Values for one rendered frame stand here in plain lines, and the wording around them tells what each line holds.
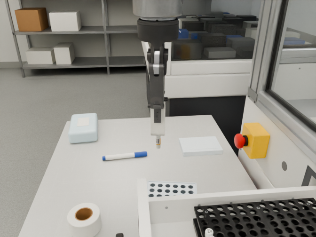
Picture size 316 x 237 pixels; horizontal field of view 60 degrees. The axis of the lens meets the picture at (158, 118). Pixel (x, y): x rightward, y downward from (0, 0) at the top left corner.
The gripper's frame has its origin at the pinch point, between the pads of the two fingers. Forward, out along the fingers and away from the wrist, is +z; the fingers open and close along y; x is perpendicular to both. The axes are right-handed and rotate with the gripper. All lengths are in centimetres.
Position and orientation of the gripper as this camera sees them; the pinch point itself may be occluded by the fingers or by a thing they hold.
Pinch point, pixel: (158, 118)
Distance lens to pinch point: 58.3
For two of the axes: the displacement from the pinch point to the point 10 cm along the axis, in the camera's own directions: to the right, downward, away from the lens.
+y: 0.5, -4.6, 8.9
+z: 0.0, 8.9, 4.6
